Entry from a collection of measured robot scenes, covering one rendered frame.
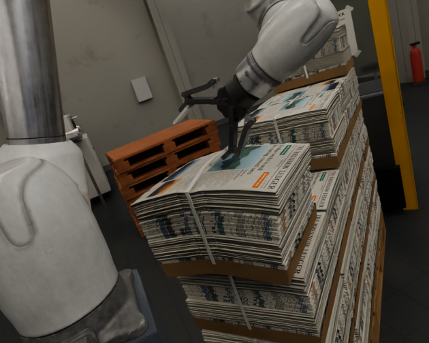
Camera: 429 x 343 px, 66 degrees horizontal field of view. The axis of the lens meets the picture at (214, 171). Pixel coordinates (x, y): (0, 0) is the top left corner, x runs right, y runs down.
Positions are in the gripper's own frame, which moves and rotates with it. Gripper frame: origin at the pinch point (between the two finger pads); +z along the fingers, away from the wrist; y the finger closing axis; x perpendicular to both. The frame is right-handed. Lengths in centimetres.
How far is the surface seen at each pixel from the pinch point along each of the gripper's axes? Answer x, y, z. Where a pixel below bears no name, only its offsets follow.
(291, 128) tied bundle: 47.1, 16.2, -0.9
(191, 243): -14.3, 18.0, 11.3
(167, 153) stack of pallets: 172, -33, 162
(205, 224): -13.7, 16.5, 4.2
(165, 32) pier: 530, -260, 263
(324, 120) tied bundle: 47, 22, -12
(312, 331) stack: -10, 53, 5
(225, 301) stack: -9.8, 36.7, 21.7
